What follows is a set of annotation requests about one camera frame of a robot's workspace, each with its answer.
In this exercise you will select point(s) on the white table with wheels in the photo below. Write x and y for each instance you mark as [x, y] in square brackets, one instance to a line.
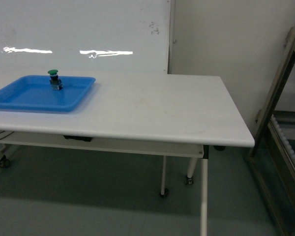
[157, 114]

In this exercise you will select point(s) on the white glossy whiteboard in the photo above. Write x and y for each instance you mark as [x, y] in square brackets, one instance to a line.
[85, 35]

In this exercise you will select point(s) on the green mushroom push button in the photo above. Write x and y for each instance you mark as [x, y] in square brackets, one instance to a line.
[55, 82]

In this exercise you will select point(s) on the blue plastic tray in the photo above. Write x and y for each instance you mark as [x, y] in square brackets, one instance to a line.
[35, 93]

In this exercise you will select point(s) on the metal roller rack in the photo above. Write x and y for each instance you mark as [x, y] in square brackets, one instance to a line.
[272, 159]

